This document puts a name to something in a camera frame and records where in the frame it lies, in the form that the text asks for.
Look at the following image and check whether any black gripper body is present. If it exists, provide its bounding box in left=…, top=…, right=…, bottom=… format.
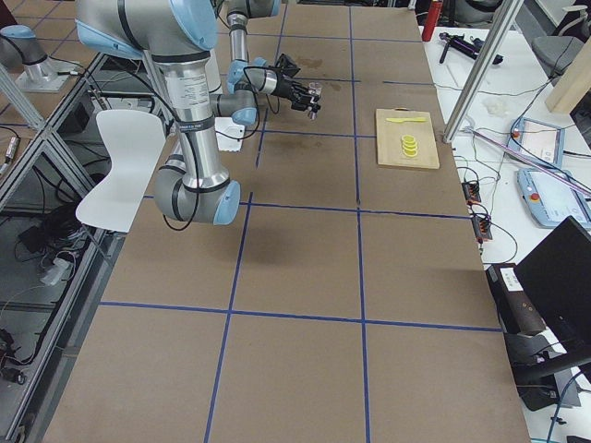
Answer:
left=271, top=77, right=310, bottom=102
left=290, top=90, right=321, bottom=112

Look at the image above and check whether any clear glass cup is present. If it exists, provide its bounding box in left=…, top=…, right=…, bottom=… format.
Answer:
left=308, top=82, right=322, bottom=96

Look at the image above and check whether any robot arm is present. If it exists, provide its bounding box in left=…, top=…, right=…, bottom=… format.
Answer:
left=76, top=1, right=321, bottom=225
left=225, top=0, right=321, bottom=119

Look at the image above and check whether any yellow plastic knife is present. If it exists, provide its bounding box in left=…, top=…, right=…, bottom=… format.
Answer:
left=385, top=117, right=428, bottom=124

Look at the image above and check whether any wooden cutting board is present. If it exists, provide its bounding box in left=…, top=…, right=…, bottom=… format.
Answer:
left=375, top=109, right=440, bottom=170

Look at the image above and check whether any red bottle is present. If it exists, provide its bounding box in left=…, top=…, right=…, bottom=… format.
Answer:
left=421, top=0, right=443, bottom=42

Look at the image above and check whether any white plastic chair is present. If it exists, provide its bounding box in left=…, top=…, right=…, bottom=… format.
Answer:
left=76, top=109, right=165, bottom=233

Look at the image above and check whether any upper teach pendant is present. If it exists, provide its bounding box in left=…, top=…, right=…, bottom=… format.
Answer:
left=507, top=117, right=565, bottom=167

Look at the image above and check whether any teach pendant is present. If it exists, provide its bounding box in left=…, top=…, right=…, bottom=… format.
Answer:
left=507, top=117, right=565, bottom=167
left=517, top=168, right=590, bottom=230

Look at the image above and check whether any lower teach pendant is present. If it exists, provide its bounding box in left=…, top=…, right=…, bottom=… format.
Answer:
left=517, top=168, right=590, bottom=230

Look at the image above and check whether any black box device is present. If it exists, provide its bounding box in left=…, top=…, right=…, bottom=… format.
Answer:
left=486, top=263, right=546, bottom=337

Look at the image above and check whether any black monitor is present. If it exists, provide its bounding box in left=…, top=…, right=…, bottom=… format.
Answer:
left=515, top=216, right=590, bottom=344

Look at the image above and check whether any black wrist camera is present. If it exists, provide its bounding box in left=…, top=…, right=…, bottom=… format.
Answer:
left=274, top=54, right=300, bottom=78

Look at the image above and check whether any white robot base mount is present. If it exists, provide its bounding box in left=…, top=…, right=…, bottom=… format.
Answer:
left=215, top=116, right=246, bottom=152

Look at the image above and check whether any aluminium camera post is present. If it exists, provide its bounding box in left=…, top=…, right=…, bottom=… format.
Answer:
left=443, top=0, right=524, bottom=143

